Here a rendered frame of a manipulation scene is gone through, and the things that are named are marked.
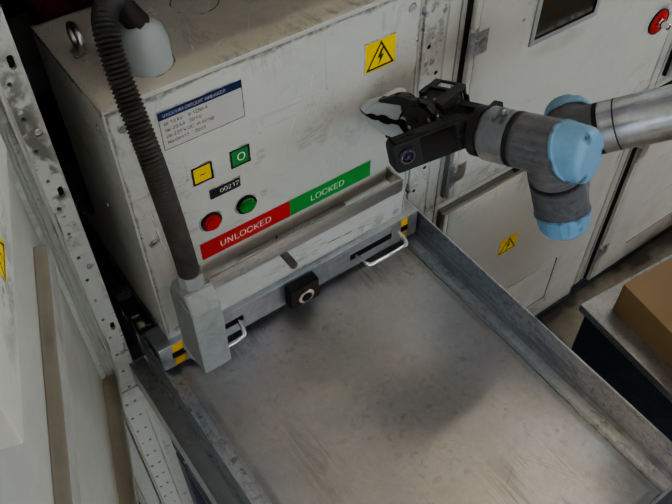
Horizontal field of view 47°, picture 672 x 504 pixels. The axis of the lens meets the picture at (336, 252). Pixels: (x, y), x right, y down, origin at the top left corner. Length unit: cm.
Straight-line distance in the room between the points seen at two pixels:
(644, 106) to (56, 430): 84
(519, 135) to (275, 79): 33
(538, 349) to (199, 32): 76
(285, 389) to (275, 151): 41
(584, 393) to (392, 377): 32
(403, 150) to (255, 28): 25
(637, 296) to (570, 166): 58
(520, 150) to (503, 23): 42
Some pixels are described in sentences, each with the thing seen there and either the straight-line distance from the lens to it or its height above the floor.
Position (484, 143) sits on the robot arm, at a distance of 104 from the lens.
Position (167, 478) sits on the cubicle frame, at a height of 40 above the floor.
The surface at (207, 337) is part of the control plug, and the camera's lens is 113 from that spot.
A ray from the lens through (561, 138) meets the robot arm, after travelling 99.
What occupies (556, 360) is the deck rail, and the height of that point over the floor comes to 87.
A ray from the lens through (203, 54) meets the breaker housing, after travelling 101.
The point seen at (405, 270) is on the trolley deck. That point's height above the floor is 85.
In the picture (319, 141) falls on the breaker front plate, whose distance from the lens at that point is 117.
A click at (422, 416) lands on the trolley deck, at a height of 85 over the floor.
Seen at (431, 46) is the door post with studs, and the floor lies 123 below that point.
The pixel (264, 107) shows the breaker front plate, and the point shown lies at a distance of 106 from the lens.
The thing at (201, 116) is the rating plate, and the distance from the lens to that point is 101.
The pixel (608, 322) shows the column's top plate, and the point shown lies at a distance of 158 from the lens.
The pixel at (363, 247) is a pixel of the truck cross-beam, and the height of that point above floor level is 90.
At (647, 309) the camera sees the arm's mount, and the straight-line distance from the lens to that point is 152.
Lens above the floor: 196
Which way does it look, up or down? 49 degrees down
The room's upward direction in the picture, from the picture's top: straight up
